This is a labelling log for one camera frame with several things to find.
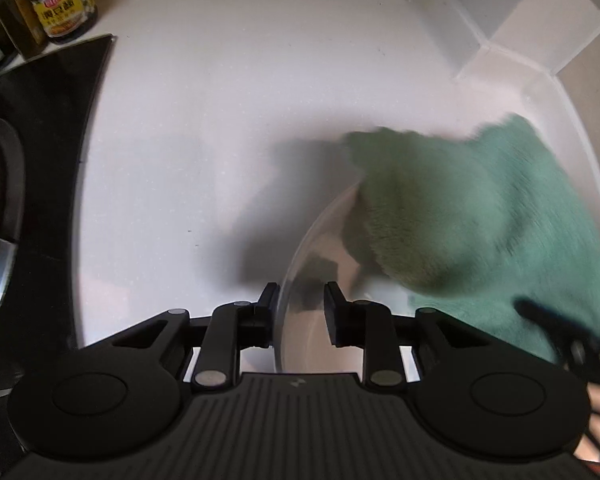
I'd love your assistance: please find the dark bottle black cap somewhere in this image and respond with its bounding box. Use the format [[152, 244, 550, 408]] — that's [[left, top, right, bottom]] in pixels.
[[0, 0, 49, 59]]

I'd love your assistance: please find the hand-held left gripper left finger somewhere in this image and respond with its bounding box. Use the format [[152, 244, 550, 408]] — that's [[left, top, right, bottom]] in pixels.
[[111, 282, 281, 393]]

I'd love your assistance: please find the green towel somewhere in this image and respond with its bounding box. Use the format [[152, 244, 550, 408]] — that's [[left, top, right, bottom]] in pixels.
[[342, 112, 600, 367]]

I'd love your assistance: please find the yellow label sauce jar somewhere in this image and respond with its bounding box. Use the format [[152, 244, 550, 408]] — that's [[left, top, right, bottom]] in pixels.
[[21, 0, 99, 41]]

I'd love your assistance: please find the black glass gas stove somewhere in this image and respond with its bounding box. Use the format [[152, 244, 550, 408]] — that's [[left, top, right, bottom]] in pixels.
[[0, 34, 115, 413]]

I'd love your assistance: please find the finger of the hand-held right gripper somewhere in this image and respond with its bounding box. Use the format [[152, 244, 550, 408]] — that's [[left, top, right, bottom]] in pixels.
[[514, 297, 600, 377]]

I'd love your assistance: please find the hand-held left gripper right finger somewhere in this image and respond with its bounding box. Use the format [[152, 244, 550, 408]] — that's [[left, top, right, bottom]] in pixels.
[[324, 281, 491, 391]]

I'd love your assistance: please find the white bowl grey swirl pattern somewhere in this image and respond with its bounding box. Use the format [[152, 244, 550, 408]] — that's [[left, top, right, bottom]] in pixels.
[[277, 180, 431, 374]]

